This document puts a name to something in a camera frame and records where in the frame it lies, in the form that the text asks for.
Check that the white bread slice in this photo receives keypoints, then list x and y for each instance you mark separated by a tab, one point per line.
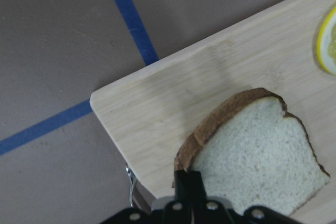
252	151

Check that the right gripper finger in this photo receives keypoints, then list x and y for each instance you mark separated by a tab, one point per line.
189	189

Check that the lemon slice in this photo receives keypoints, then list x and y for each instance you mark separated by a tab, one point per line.
325	43

